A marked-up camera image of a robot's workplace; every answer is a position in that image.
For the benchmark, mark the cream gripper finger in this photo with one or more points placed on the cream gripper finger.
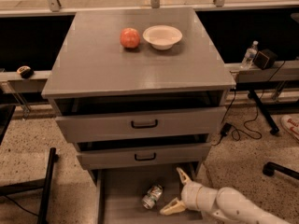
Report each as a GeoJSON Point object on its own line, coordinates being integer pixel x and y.
{"type": "Point", "coordinates": [175, 206]}
{"type": "Point", "coordinates": [184, 178]}

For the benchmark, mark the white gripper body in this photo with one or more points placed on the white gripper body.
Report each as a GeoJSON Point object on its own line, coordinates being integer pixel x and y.
{"type": "Point", "coordinates": [190, 195]}

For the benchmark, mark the green 7up can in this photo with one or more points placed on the green 7up can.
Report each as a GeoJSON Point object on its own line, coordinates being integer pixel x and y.
{"type": "Point", "coordinates": [152, 196]}

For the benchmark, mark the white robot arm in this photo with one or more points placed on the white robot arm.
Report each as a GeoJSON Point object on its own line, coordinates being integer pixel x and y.
{"type": "Point", "coordinates": [225, 204]}

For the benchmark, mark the grey bottom drawer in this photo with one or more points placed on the grey bottom drawer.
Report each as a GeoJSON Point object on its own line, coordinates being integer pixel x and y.
{"type": "Point", "coordinates": [120, 193]}

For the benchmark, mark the grey drawer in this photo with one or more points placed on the grey drawer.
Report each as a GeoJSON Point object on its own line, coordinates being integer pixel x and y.
{"type": "Point", "coordinates": [146, 124]}
{"type": "Point", "coordinates": [120, 193]}
{"type": "Point", "coordinates": [141, 156]}

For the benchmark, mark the grey middle drawer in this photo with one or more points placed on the grey middle drawer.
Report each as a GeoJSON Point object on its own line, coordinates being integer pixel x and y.
{"type": "Point", "coordinates": [141, 156]}

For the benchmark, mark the grey drawer cabinet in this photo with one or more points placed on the grey drawer cabinet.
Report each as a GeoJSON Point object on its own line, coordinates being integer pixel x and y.
{"type": "Point", "coordinates": [95, 75]}

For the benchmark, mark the grey top drawer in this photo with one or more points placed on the grey top drawer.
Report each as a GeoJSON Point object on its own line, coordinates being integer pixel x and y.
{"type": "Point", "coordinates": [146, 124]}

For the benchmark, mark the black caster leg right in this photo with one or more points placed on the black caster leg right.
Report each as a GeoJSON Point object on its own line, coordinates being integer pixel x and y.
{"type": "Point", "coordinates": [270, 168]}

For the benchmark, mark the black stand leg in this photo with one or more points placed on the black stand leg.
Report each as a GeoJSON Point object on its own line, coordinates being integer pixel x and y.
{"type": "Point", "coordinates": [274, 128]}

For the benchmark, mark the white red sneaker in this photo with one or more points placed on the white red sneaker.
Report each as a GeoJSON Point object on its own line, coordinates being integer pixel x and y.
{"type": "Point", "coordinates": [291, 125]}

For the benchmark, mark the clear water bottle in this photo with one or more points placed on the clear water bottle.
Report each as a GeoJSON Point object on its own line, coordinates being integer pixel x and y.
{"type": "Point", "coordinates": [250, 55]}

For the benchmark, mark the white bowl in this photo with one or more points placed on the white bowl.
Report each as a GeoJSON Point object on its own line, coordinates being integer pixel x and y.
{"type": "Point", "coordinates": [162, 37]}

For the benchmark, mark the small black box speaker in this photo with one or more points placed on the small black box speaker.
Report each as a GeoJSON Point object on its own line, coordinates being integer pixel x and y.
{"type": "Point", "coordinates": [265, 59]}

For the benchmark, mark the red apple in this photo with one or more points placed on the red apple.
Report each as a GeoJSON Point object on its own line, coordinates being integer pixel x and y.
{"type": "Point", "coordinates": [129, 38]}

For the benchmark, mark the black yellow tape measure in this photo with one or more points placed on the black yellow tape measure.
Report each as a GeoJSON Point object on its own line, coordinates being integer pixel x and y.
{"type": "Point", "coordinates": [25, 71]}

